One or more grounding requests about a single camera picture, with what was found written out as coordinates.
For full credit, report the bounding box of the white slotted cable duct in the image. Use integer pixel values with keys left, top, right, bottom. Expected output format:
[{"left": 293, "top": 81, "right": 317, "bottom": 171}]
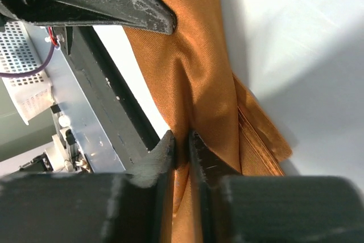
[{"left": 1, "top": 22, "right": 53, "bottom": 125}]

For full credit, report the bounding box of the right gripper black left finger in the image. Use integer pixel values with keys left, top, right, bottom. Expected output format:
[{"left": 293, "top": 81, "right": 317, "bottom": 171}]
[{"left": 1, "top": 131, "right": 175, "bottom": 242}]

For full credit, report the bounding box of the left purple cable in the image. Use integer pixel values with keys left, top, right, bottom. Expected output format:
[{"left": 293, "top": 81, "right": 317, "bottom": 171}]
[{"left": 0, "top": 42, "right": 56, "bottom": 79}]

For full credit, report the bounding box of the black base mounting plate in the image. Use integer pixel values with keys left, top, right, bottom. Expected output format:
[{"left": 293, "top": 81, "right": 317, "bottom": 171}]
[{"left": 52, "top": 27, "right": 160, "bottom": 172}]

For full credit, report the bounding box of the orange cloth napkin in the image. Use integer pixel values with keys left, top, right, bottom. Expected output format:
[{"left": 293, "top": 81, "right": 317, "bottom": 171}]
[{"left": 125, "top": 0, "right": 292, "bottom": 242}]

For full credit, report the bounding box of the aluminium front frame rail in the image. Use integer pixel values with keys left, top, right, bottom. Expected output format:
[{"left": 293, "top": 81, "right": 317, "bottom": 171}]
[{"left": 25, "top": 23, "right": 127, "bottom": 174}]

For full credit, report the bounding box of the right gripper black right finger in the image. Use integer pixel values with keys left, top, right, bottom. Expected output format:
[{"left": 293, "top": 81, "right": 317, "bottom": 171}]
[{"left": 188, "top": 131, "right": 363, "bottom": 242}]

